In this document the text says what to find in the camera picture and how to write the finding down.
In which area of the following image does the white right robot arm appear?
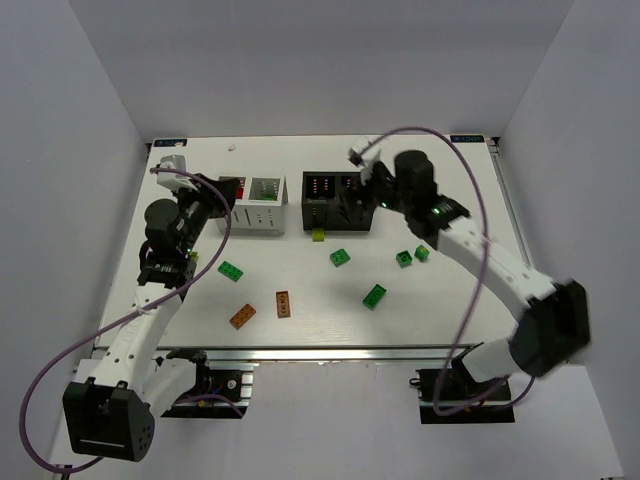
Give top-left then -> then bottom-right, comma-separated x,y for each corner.
341,149 -> 591,385

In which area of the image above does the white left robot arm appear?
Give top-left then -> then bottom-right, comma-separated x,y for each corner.
63,174 -> 240,462

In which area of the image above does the black two-compartment container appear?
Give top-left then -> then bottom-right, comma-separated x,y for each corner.
301,171 -> 376,232

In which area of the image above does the lime lego by black container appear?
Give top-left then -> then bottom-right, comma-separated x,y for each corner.
311,228 -> 325,242

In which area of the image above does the green square lego brick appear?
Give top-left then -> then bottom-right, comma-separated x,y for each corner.
329,248 -> 351,267

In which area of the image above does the blue label sticker right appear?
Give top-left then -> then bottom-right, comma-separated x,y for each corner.
450,134 -> 485,143

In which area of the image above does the blue label sticker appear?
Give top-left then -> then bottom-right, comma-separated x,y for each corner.
450,134 -> 485,143
152,138 -> 188,148

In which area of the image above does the green flat lego left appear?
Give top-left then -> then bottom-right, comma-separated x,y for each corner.
217,261 -> 244,282

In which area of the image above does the green lego pair with yellow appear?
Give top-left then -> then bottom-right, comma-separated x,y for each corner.
395,244 -> 430,268

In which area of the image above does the white two-compartment container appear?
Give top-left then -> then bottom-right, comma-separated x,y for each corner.
231,176 -> 288,236

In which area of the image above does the blue label sticker left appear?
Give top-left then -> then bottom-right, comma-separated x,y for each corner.
152,138 -> 188,148

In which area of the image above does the green lego in white container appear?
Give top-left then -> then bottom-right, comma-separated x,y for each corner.
258,181 -> 279,201

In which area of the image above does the green long lego brick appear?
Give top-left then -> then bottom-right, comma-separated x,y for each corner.
362,284 -> 387,311

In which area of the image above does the orange lego brick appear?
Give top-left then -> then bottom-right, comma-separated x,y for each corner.
229,304 -> 256,330

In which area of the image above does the brown lego brick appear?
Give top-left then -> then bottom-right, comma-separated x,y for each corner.
276,291 -> 291,318

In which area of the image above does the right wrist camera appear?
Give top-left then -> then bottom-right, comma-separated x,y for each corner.
348,147 -> 381,184

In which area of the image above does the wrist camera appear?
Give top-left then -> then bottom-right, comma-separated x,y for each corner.
348,147 -> 381,184
153,154 -> 193,192

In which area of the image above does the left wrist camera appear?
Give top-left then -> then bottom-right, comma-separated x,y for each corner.
153,154 -> 193,192

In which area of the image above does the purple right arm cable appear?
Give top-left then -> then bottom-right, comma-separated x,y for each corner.
355,126 -> 536,417

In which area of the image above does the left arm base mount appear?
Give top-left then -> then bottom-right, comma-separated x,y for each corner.
151,348 -> 253,419

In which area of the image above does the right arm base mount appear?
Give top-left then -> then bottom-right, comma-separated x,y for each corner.
409,366 -> 515,425

